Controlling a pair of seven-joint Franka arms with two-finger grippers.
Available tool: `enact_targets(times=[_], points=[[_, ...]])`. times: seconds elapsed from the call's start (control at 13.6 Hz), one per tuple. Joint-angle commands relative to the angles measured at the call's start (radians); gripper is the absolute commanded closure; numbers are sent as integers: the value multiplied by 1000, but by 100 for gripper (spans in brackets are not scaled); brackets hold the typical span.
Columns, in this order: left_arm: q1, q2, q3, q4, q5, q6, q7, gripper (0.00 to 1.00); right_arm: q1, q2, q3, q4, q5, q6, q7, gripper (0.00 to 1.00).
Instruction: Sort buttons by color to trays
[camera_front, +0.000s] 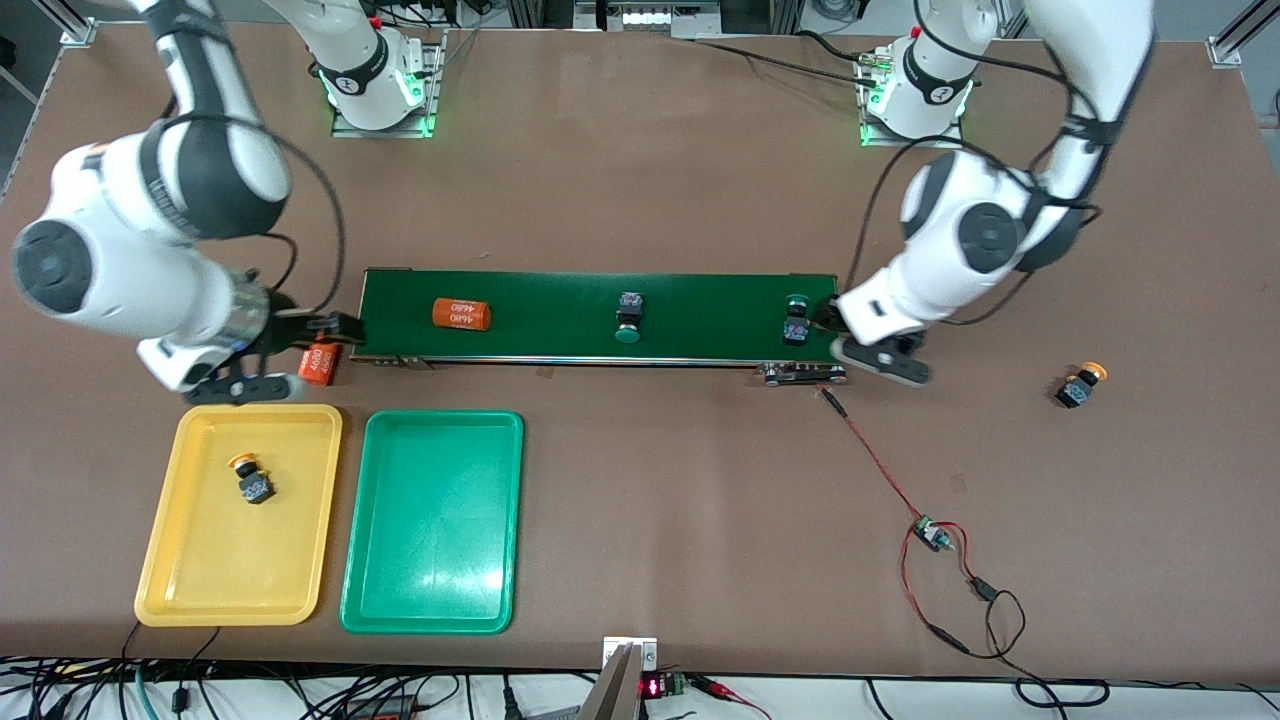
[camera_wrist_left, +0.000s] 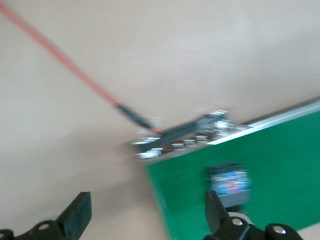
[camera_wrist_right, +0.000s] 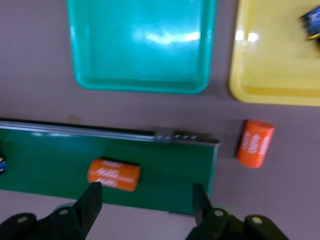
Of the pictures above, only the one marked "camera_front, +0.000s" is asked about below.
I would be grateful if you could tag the green mushroom push button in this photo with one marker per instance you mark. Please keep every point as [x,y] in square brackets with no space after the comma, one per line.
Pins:
[797,322]
[629,318]

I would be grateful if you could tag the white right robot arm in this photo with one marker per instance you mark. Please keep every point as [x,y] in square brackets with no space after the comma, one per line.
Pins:
[150,290]

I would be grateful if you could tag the orange cylinder white print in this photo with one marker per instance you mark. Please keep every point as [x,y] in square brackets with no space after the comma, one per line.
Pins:
[461,314]
[322,364]

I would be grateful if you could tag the red clip lead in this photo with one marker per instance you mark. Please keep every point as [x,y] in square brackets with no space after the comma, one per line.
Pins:
[720,688]

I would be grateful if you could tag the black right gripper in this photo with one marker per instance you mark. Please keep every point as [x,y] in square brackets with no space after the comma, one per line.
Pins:
[283,327]

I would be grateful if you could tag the small speed controller board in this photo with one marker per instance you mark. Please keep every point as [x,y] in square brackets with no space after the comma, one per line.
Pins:
[932,535]

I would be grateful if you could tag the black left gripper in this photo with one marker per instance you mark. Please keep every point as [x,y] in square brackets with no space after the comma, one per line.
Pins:
[827,316]

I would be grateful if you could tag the yellow mushroom push button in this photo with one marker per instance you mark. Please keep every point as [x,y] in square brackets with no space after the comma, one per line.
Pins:
[252,480]
[1078,387]

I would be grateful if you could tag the grey camera mount bar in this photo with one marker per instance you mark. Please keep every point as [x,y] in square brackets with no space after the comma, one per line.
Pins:
[610,695]

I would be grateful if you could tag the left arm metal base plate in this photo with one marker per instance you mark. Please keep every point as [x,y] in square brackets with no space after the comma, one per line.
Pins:
[950,141]

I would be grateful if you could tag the yellow plastic tray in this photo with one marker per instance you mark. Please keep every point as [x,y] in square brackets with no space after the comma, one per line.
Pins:
[200,560]

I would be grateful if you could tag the green conveyor belt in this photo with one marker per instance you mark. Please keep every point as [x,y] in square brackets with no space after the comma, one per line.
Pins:
[560,340]

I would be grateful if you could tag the red digit display module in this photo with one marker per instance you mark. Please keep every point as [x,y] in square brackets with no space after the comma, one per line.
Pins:
[660,686]

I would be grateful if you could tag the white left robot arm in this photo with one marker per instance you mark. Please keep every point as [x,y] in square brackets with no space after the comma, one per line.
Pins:
[900,295]

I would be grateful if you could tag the orange red device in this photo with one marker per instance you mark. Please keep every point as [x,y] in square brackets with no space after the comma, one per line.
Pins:
[380,710]

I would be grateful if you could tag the small metal clamp bracket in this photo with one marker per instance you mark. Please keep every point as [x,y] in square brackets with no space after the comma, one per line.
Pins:
[630,648]

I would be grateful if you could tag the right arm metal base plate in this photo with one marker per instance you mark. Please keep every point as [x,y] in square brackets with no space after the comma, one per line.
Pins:
[436,95]

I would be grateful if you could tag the aluminium frame profile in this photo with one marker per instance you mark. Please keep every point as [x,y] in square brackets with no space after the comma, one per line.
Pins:
[70,20]
[1240,30]

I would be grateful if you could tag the green plastic tray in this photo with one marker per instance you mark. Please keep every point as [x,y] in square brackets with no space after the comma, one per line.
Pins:
[432,520]

